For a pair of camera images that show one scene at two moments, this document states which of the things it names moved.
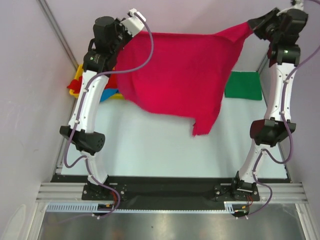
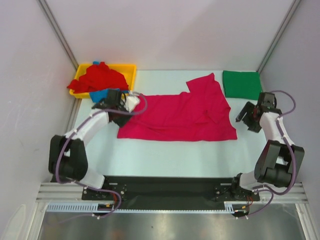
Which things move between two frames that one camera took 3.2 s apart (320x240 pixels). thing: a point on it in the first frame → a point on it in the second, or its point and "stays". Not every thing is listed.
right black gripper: x=259 y=24 → x=248 y=108
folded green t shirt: x=244 y=85 stays
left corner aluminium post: x=56 y=26 stays
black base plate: x=169 y=190 stays
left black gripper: x=118 y=26 → x=120 y=122
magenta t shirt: x=180 y=74 → x=202 y=114
